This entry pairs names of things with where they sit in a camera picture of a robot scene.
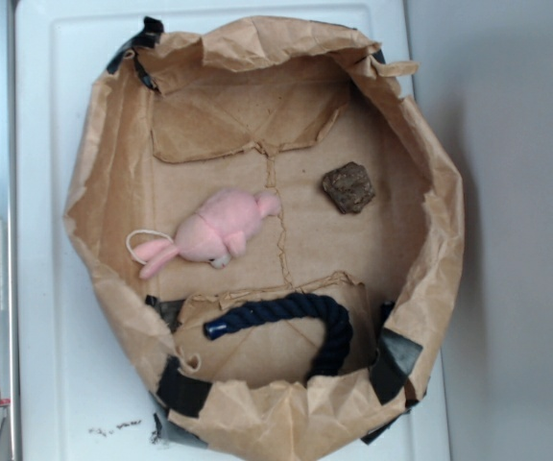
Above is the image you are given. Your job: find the white plastic tray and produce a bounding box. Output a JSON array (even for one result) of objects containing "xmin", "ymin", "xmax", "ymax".
[{"xmin": 11, "ymin": 3, "xmax": 452, "ymax": 461}]

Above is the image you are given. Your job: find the brown paper bag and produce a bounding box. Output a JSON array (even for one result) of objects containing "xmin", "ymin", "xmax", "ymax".
[{"xmin": 64, "ymin": 16, "xmax": 465, "ymax": 460}]

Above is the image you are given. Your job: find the pink plush bunny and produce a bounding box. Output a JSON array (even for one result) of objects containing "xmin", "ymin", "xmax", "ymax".
[{"xmin": 126, "ymin": 188, "xmax": 281, "ymax": 279}]

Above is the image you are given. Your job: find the dark blue rope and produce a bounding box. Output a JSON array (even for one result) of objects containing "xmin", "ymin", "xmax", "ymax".
[{"xmin": 203, "ymin": 292, "xmax": 354, "ymax": 378}]

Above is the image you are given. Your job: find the brown rock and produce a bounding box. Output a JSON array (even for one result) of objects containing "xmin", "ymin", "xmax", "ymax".
[{"xmin": 322, "ymin": 161, "xmax": 375, "ymax": 214}]

